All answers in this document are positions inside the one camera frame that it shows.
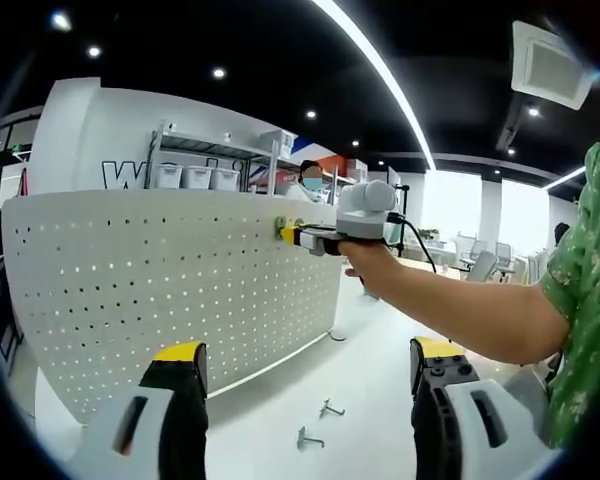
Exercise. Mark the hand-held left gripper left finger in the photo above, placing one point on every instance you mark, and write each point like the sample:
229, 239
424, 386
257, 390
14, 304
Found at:
125, 440

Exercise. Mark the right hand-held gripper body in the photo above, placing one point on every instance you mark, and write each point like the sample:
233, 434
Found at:
365, 210

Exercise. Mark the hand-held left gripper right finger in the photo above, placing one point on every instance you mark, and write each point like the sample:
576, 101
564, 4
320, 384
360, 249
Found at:
475, 435

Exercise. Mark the white perforated mounting plate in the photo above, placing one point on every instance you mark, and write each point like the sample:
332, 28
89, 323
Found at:
180, 280

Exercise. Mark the metal hook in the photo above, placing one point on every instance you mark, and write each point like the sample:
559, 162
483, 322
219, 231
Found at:
332, 408

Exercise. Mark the person's right hand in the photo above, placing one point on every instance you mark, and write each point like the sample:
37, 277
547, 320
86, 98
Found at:
375, 265

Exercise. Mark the black tripod stand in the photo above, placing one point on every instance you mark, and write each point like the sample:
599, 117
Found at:
405, 200

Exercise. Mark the long ceiling light strip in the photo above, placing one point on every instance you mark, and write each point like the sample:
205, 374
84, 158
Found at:
427, 150

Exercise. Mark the white storage bin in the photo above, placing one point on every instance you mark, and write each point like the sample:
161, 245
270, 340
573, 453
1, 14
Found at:
169, 176
198, 178
226, 179

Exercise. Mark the grey office chair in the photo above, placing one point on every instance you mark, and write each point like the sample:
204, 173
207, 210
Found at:
482, 265

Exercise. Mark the grey metal shelf rack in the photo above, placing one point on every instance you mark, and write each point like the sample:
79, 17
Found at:
205, 147

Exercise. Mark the grey equipment cabinet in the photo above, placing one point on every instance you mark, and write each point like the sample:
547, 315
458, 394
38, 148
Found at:
0, 310

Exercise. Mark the green floral shirt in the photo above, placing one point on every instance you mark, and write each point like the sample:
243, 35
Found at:
590, 280

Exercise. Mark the ceiling air conditioner vent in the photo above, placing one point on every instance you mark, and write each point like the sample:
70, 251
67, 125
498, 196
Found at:
550, 65

